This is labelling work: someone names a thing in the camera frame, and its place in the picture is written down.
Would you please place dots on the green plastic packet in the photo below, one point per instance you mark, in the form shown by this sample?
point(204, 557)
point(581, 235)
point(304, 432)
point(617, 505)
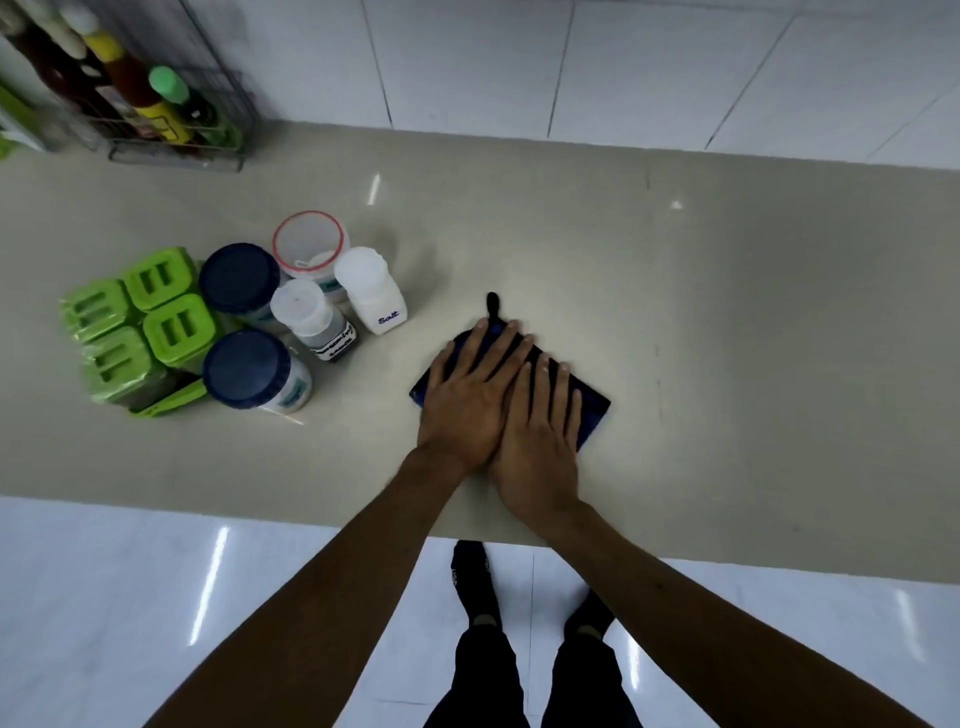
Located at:
point(15, 124)

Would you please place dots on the person's right forearm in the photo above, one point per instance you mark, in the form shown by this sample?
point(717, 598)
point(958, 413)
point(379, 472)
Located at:
point(697, 622)

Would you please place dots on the clear container with red rim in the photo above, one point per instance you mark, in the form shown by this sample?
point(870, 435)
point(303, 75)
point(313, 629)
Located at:
point(309, 240)

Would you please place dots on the person's left forearm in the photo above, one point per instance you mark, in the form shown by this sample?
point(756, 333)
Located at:
point(330, 592)

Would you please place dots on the person's black left shoe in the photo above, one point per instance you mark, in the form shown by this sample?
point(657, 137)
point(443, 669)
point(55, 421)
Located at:
point(474, 577)

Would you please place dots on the person's black shoe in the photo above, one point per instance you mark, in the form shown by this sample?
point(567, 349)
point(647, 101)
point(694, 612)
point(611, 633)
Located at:
point(589, 615)
point(474, 577)

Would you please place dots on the person's right middle finger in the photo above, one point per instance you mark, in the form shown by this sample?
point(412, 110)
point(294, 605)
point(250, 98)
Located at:
point(543, 386)

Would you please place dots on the green cap dark bottle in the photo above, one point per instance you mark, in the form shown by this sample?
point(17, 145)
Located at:
point(191, 105)

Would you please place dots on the yellow cap sauce bottle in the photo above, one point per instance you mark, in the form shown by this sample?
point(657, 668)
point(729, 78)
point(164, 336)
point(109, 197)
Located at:
point(131, 82)

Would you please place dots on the person's left little finger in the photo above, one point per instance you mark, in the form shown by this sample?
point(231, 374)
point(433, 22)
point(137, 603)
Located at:
point(439, 375)

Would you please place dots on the dark blue cloth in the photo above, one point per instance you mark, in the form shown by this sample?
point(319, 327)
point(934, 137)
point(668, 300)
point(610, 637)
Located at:
point(592, 409)

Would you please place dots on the thin wooden toothpick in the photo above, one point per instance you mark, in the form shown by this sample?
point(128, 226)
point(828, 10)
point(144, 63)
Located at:
point(285, 419)

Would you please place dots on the white cap dark sauce bottle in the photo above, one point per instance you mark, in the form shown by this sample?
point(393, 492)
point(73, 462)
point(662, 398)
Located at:
point(60, 71)

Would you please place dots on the green spice jar tray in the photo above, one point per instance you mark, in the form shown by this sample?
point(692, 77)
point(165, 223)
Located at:
point(178, 399)

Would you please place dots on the person's right hand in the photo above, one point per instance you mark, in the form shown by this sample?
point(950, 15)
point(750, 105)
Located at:
point(536, 465)

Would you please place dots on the person's left middle finger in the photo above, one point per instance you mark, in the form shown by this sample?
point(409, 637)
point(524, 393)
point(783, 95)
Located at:
point(504, 354)

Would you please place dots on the person's black right shoe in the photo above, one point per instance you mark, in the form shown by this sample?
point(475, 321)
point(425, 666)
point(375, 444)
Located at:
point(589, 615)

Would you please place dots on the blue lid plastic jar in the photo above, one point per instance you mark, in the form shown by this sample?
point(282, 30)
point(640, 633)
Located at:
point(251, 371)
point(240, 277)

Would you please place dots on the person's black trousers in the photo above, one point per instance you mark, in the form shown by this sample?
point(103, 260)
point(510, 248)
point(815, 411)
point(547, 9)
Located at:
point(487, 682)

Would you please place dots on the person's left hand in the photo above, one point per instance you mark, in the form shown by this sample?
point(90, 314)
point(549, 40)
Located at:
point(465, 412)

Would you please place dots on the white salt shaker bottle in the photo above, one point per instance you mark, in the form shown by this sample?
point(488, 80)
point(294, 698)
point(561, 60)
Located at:
point(373, 289)

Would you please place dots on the white cap pepper bottle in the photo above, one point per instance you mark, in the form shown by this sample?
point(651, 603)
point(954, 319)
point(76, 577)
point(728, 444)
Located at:
point(311, 315)

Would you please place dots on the person's right little finger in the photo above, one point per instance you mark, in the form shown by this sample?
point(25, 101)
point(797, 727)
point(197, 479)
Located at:
point(577, 416)

